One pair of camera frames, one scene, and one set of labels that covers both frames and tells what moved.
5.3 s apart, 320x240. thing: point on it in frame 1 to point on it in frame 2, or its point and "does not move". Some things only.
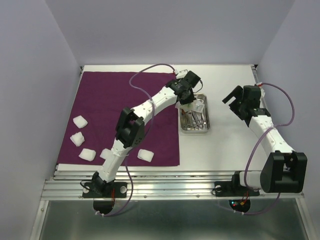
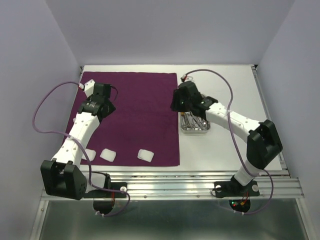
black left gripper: [191, 99] to [112, 108]
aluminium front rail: [155, 185] does not move
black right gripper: [237, 92] to [175, 105]
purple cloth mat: [102, 97] does not move
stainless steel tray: [196, 122] does not move
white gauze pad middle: [105, 153] does not move
